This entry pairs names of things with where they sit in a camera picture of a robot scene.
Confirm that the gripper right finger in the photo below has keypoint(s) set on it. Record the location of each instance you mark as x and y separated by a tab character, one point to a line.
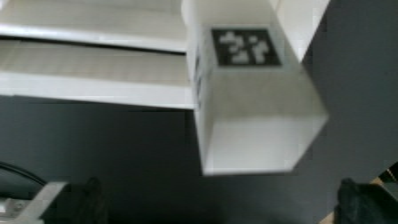
366	205

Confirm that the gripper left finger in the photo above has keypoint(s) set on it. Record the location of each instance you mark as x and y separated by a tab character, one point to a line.
62	205

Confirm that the white square table top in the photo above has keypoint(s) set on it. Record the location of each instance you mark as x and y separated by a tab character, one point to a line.
151	24

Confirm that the white front fence bar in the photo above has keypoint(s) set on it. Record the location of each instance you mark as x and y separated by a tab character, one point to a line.
91	74

